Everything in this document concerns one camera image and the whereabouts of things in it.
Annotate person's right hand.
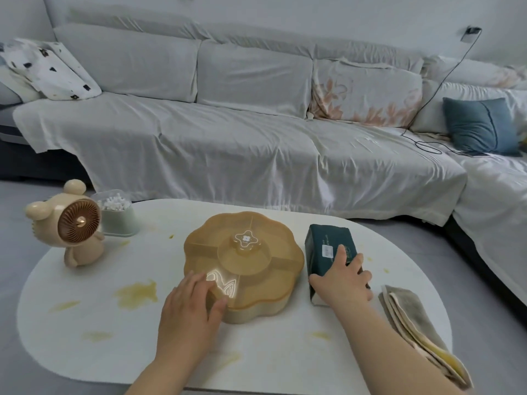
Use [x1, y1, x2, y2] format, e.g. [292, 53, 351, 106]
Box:
[309, 244, 374, 308]

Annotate person's left hand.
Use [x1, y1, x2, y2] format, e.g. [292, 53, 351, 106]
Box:
[158, 271, 228, 359]

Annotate dark green tissue pack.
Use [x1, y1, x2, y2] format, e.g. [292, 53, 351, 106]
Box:
[304, 224, 371, 307]

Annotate amber flower-shaped snack box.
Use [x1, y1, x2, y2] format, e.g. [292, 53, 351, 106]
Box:
[183, 211, 305, 325]

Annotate person's right forearm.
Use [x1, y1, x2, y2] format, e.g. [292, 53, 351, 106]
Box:
[329, 299, 471, 395]

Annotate person's left forearm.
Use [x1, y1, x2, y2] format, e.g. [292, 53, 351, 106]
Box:
[125, 350, 215, 395]

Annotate folded olive cloth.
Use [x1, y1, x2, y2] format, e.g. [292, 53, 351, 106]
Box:
[378, 284, 474, 392]

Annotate pale green cotton swab box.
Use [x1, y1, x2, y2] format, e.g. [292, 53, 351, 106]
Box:
[90, 189, 140, 238]

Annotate bunch of white cotton swabs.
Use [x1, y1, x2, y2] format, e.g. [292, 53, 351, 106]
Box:
[100, 193, 133, 212]

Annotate light grey sofa cover sheet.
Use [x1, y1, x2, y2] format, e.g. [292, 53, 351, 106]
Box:
[12, 92, 469, 227]

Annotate beige bear-shaped desk fan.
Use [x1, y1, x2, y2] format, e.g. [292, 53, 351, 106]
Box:
[25, 179, 106, 268]

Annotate pink floral back cushion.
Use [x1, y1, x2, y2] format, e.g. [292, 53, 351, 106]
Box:
[308, 58, 425, 128]

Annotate white bed sheet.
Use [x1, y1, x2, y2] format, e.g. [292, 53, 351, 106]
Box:
[450, 135, 527, 307]

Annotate plain white pillow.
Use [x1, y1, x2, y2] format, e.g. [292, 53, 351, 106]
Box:
[411, 80, 527, 137]

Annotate teal throw pillow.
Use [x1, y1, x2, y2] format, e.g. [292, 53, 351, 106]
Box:
[442, 97, 523, 158]

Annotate white pillow with faint flowers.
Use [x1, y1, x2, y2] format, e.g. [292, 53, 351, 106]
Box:
[422, 56, 527, 91]

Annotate grey corner sofa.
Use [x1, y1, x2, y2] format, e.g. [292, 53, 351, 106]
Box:
[0, 0, 527, 307]

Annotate wide grey back cushion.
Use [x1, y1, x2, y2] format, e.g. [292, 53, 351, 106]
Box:
[54, 23, 203, 103]

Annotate white pillow with dark spots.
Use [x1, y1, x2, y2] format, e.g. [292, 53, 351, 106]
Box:
[0, 38, 103, 102]

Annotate black charging cable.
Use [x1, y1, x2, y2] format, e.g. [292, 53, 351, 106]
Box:
[400, 30, 491, 156]

